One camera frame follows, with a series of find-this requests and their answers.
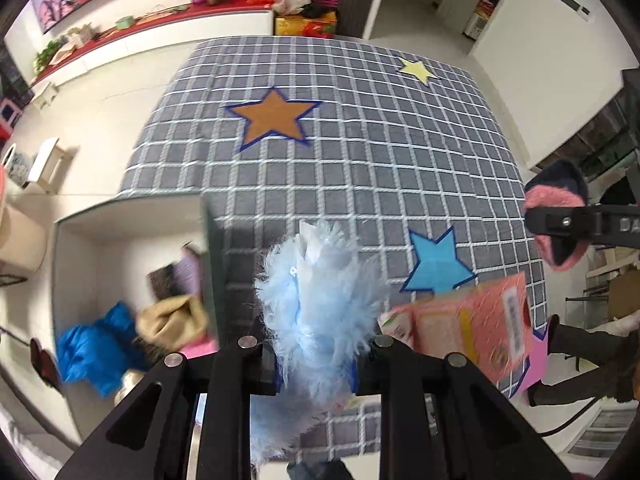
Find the pink navy knitted pouch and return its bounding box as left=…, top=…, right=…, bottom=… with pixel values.
left=522, top=159, right=591, bottom=273

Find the pink foam sponge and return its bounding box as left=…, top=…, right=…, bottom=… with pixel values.
left=177, top=337, right=221, bottom=361

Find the red topped white ledge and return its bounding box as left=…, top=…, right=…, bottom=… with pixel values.
left=29, top=0, right=277, bottom=88

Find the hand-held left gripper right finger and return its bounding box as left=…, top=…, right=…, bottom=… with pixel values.
left=350, top=335, right=571, bottom=480

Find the pink printed carton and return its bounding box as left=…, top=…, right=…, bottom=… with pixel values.
left=379, top=272, right=537, bottom=386

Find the silver round object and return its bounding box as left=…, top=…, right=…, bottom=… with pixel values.
left=114, top=370, right=151, bottom=408

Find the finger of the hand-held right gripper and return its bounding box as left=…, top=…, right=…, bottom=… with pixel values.
left=525, top=203, right=608, bottom=242

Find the patterned white bucket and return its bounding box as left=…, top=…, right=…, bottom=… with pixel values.
left=0, top=142, right=33, bottom=188

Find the yellow carton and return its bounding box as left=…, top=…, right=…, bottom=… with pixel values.
left=275, top=16, right=311, bottom=37

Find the small white stool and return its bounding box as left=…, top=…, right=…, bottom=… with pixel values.
left=32, top=80, right=61, bottom=111

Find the beige soft cloth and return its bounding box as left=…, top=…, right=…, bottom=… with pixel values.
left=136, top=294, right=210, bottom=353

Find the green purple knitted hat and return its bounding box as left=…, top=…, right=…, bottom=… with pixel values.
left=147, top=247, right=208, bottom=307

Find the light blue fluffy duster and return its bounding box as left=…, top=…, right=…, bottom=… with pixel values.
left=250, top=220, right=388, bottom=466

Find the grey checked star rug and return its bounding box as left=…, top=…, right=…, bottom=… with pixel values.
left=117, top=35, right=548, bottom=461

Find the clear plastic drawer unit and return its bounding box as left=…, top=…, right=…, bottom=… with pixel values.
left=565, top=400, right=633, bottom=458

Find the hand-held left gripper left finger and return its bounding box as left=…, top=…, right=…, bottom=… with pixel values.
left=55, top=335, right=281, bottom=480

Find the white storage box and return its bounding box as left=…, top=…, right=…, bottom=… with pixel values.
left=50, top=194, right=233, bottom=443

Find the blue soft cloth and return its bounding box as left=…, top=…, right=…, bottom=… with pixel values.
left=56, top=301, right=151, bottom=398

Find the person's leg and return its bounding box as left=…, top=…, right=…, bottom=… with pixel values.
left=527, top=312, right=640, bottom=408

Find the pink stool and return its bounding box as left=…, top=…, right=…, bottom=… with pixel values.
left=0, top=99, right=25, bottom=138

